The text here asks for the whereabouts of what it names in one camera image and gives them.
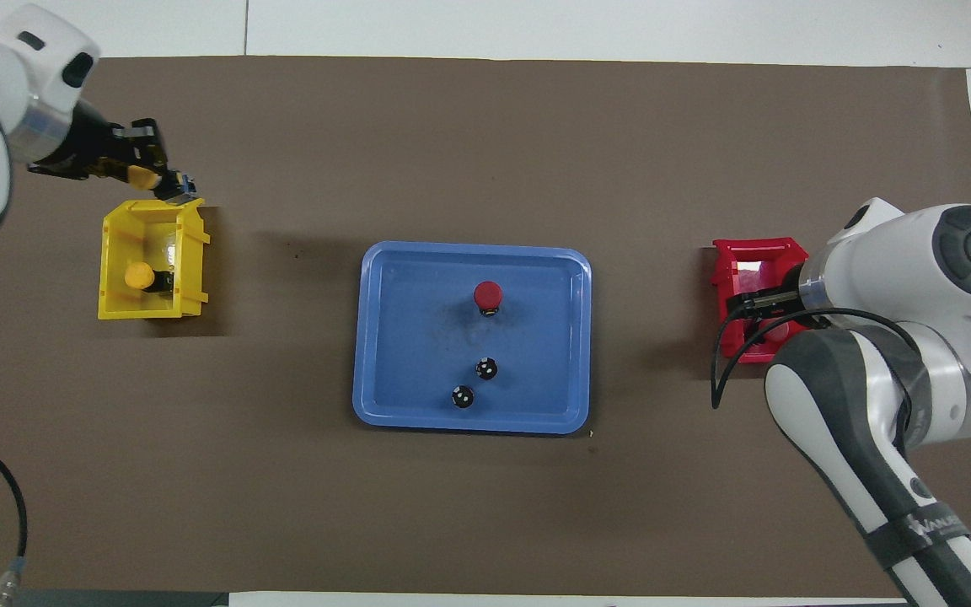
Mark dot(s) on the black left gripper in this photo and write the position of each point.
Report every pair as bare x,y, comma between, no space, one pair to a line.
85,147

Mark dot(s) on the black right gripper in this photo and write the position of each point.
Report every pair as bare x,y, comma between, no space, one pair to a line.
776,303

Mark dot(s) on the yellow push button switch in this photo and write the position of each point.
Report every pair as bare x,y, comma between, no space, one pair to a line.
140,276
144,176

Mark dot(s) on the red push button switch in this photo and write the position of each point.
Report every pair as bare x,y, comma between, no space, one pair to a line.
776,334
488,294

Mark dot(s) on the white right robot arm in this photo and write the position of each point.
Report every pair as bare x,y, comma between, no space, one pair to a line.
915,270

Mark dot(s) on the blue plastic tray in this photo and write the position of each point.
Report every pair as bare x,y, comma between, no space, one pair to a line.
418,337

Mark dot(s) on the red plastic storage bin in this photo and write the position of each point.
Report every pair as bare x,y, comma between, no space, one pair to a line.
755,246

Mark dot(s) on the yellow plastic storage bin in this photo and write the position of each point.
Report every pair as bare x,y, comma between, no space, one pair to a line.
112,270

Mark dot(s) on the small black cylinder capacitor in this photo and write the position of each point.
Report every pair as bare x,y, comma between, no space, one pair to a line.
486,368
462,396

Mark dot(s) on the brown paper table mat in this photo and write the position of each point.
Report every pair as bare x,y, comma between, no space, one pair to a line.
485,126

